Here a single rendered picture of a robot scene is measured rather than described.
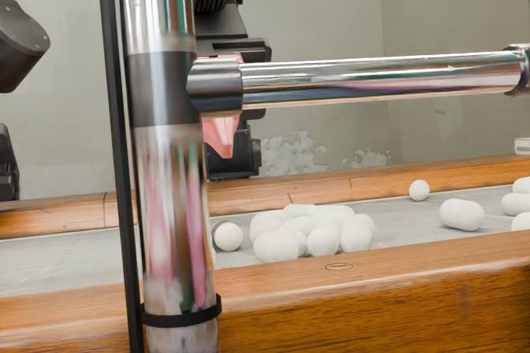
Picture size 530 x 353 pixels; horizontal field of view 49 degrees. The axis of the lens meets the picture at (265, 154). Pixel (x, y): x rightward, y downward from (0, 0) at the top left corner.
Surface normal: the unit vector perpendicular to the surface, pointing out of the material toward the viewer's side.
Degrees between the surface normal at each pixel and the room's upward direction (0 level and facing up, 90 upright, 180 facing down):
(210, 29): 41
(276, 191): 45
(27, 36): 54
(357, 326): 90
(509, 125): 90
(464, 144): 90
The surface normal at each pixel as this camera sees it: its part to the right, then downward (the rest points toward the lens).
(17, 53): 0.27, 0.69
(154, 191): -0.23, 0.07
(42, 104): 0.33, 0.04
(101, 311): -0.07, -0.99
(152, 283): -0.52, 0.08
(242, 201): 0.11, -0.68
